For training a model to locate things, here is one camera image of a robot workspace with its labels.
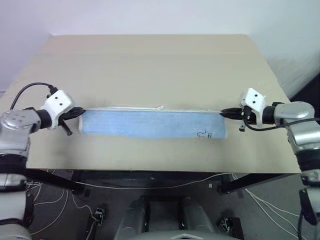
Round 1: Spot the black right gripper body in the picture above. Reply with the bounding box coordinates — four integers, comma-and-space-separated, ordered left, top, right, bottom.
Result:
238, 105, 259, 132

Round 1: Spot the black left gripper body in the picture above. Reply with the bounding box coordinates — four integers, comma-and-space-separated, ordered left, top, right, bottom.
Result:
58, 107, 79, 137

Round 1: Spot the light blue towel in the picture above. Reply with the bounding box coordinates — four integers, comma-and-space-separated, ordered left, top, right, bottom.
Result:
78, 104, 229, 141

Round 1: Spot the black metal floor clamp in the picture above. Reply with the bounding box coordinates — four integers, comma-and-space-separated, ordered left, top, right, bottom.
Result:
94, 203, 108, 227
217, 216, 242, 238

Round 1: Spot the grey right robot leg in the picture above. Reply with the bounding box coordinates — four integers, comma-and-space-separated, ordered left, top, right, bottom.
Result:
178, 196, 217, 240

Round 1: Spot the grey robot leg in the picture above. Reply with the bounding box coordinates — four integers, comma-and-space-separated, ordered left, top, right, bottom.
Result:
113, 197, 151, 240
178, 196, 217, 240

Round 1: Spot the grey left robot leg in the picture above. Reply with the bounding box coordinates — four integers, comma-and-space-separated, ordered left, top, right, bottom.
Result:
113, 197, 151, 240

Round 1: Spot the grey robot torso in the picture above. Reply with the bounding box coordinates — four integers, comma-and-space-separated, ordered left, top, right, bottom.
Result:
128, 230, 242, 240

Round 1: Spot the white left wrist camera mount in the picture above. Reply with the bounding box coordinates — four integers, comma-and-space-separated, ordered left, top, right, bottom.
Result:
39, 90, 76, 131

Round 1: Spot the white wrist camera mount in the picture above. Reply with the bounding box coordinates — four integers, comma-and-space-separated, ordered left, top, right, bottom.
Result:
239, 87, 267, 127
39, 90, 76, 131

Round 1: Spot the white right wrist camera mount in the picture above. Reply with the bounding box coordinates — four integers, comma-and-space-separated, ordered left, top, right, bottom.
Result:
239, 87, 267, 127

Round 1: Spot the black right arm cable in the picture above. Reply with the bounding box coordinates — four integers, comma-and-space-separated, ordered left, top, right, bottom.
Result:
245, 117, 319, 132

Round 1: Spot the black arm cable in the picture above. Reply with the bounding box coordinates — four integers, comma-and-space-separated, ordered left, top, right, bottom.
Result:
9, 82, 60, 111
245, 117, 319, 132

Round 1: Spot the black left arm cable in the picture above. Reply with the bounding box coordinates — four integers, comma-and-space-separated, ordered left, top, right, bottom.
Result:
9, 82, 60, 111

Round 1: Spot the white floor cable bundle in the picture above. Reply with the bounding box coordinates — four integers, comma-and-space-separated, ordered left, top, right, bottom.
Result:
24, 169, 97, 222
243, 187, 302, 237

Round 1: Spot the black table frame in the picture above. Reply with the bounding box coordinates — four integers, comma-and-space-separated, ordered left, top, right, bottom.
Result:
23, 168, 302, 196

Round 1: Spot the long white floor cable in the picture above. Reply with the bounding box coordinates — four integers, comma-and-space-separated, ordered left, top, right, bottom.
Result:
73, 172, 237, 191

